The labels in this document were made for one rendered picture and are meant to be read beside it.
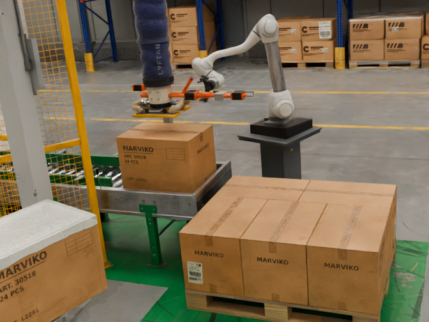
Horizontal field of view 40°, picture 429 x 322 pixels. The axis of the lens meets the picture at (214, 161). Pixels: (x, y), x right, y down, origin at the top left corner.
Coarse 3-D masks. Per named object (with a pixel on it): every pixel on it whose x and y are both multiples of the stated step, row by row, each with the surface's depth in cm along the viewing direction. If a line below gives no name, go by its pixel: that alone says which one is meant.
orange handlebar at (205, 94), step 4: (144, 88) 463; (204, 92) 421; (208, 92) 420; (144, 96) 434; (172, 96) 426; (176, 96) 424; (180, 96) 423; (196, 96) 419; (200, 96) 418; (204, 96) 417; (208, 96) 416; (212, 96) 415; (224, 96) 411; (228, 96) 410; (244, 96) 407
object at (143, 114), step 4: (136, 112) 433; (140, 112) 430; (144, 112) 429; (148, 112) 428; (152, 112) 427; (156, 112) 426; (160, 112) 425; (164, 112) 423; (168, 112) 423; (176, 112) 423; (132, 116) 429; (136, 116) 428; (140, 116) 427; (144, 116) 426; (148, 116) 425; (152, 116) 424; (156, 116) 422; (160, 116) 421; (164, 116) 420; (168, 116) 419; (172, 116) 418; (176, 116) 420
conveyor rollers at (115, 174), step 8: (0, 168) 518; (8, 168) 516; (48, 168) 508; (56, 168) 505; (64, 168) 512; (72, 168) 507; (80, 168) 503; (104, 168) 504; (112, 168) 499; (104, 176) 475; (112, 176) 483; (120, 176) 477; (120, 184) 460
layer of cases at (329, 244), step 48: (240, 192) 420; (288, 192) 412; (336, 192) 405; (384, 192) 398; (192, 240) 365; (240, 240) 353; (288, 240) 345; (336, 240) 339; (384, 240) 351; (192, 288) 378; (240, 288) 364; (288, 288) 351; (336, 288) 339
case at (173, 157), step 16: (144, 128) 449; (160, 128) 445; (176, 128) 442; (192, 128) 438; (208, 128) 437; (128, 144) 432; (144, 144) 426; (160, 144) 420; (176, 144) 415; (192, 144) 415; (208, 144) 439; (128, 160) 436; (144, 160) 431; (160, 160) 425; (176, 160) 419; (192, 160) 416; (208, 160) 440; (128, 176) 441; (144, 176) 435; (160, 176) 429; (176, 176) 424; (192, 176) 418; (208, 176) 442; (192, 192) 423
